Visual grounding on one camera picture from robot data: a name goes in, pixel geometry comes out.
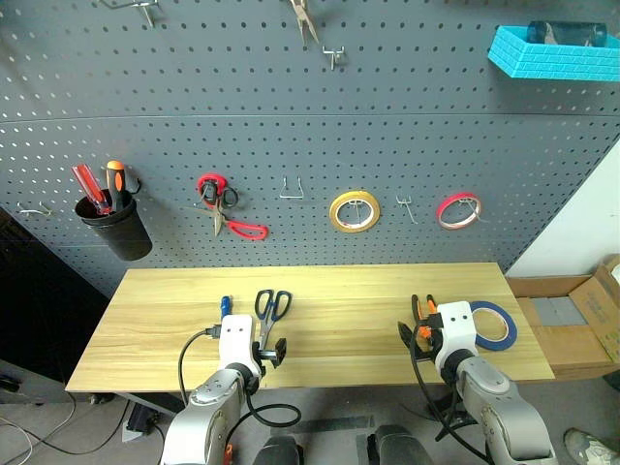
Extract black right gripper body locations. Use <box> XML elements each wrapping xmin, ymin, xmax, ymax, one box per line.
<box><xmin>410</xmin><ymin>312</ymin><xmax>446</xmax><ymax>364</ymax></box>

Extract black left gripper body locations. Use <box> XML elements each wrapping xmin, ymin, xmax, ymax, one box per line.
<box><xmin>256</xmin><ymin>337</ymin><xmax>289</xmax><ymax>370</ymax></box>

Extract gray metal pegboard wall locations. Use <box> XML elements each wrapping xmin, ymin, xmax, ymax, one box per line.
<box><xmin>0</xmin><ymin>0</ymin><xmax>620</xmax><ymax>299</ymax></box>

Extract blue tape roll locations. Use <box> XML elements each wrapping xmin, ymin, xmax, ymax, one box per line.
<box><xmin>468</xmin><ymin>299</ymin><xmax>518</xmax><ymax>352</ymax></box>

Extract dark rounded shape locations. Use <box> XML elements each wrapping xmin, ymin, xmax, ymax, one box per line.
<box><xmin>253</xmin><ymin>434</ymin><xmax>305</xmax><ymax>465</ymax></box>
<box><xmin>366</xmin><ymin>423</ymin><xmax>431</xmax><ymax>465</ymax></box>

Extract red tape roll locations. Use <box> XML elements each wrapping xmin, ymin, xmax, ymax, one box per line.
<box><xmin>435</xmin><ymin>192</ymin><xmax>483</xmax><ymax>231</ymax></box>

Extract yellow tape roll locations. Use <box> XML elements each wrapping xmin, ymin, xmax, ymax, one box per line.
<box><xmin>328</xmin><ymin>190</ymin><xmax>382</xmax><ymax>234</ymax></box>

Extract flat cardboard box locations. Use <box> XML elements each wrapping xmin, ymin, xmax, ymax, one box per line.
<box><xmin>532</xmin><ymin>324</ymin><xmax>620</xmax><ymax>381</ymax></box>

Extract floor power strip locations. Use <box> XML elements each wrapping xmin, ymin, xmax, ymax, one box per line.
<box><xmin>122</xmin><ymin>403</ymin><xmax>162</xmax><ymax>443</ymax></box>

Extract wide metal pegboard hook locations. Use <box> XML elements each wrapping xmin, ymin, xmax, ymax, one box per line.
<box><xmin>279</xmin><ymin>175</ymin><xmax>306</xmax><ymax>201</ymax></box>

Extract open cardboard box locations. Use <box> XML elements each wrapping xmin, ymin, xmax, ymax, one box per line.
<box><xmin>503</xmin><ymin>255</ymin><xmax>620</xmax><ymax>340</ymax></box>

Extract black cup holder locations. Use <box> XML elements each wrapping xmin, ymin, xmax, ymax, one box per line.
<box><xmin>74</xmin><ymin>188</ymin><xmax>154</xmax><ymax>262</ymax></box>

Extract grey shoe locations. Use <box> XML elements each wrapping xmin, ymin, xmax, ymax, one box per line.
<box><xmin>563</xmin><ymin>427</ymin><xmax>620</xmax><ymax>465</ymax></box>

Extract cyan brick pattern basket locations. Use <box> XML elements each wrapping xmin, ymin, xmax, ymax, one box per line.
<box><xmin>486</xmin><ymin>24</ymin><xmax>620</xmax><ymax>82</ymax></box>

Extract dark bottle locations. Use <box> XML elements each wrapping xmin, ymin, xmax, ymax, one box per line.
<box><xmin>526</xmin><ymin>20</ymin><xmax>609</xmax><ymax>48</ymax></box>

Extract orange black handled pliers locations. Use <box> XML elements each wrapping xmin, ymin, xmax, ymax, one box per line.
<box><xmin>410</xmin><ymin>293</ymin><xmax>438</xmax><ymax>350</ymax></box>

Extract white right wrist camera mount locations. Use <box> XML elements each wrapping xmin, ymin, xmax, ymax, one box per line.
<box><xmin>433</xmin><ymin>300</ymin><xmax>478</xmax><ymax>365</ymax></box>

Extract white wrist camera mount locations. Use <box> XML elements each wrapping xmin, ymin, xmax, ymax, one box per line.
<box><xmin>433</xmin><ymin>300</ymin><xmax>478</xmax><ymax>365</ymax></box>
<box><xmin>219</xmin><ymin>314</ymin><xmax>257</xmax><ymax>370</ymax></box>

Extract black blue handled scissors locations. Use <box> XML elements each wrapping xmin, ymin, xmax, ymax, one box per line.
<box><xmin>254</xmin><ymin>289</ymin><xmax>294</xmax><ymax>353</ymax></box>

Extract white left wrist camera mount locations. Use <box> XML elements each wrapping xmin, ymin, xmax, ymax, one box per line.
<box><xmin>219</xmin><ymin>314</ymin><xmax>257</xmax><ymax>370</ymax></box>

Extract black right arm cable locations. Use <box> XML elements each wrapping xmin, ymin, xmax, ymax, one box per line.
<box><xmin>409</xmin><ymin>333</ymin><xmax>491</xmax><ymax>465</ymax></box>

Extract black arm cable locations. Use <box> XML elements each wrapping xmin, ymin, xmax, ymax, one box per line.
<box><xmin>177</xmin><ymin>326</ymin><xmax>302</xmax><ymax>429</ymax></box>
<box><xmin>409</xmin><ymin>333</ymin><xmax>491</xmax><ymax>465</ymax></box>

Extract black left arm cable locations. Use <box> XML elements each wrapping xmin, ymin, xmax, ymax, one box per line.
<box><xmin>177</xmin><ymin>326</ymin><xmax>302</xmax><ymax>429</ymax></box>

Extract red handled scissors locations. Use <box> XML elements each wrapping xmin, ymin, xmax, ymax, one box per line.
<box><xmin>186</xmin><ymin>172</ymin><xmax>270</xmax><ymax>241</ymax></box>

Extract black handled small scissors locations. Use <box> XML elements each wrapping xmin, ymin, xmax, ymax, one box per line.
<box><xmin>199</xmin><ymin>178</ymin><xmax>240</xmax><ymax>209</ymax></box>

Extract orange black handled screwdriver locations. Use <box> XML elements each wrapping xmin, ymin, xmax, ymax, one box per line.
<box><xmin>105</xmin><ymin>160</ymin><xmax>128</xmax><ymax>213</ymax></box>

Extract red clear handled screwdriver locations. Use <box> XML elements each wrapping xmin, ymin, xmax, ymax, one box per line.
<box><xmin>71</xmin><ymin>163</ymin><xmax>111</xmax><ymax>216</ymax></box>

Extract needle nose pliers beige handles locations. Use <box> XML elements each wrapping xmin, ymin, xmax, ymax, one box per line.
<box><xmin>289</xmin><ymin>0</ymin><xmax>321</xmax><ymax>47</ymax></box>

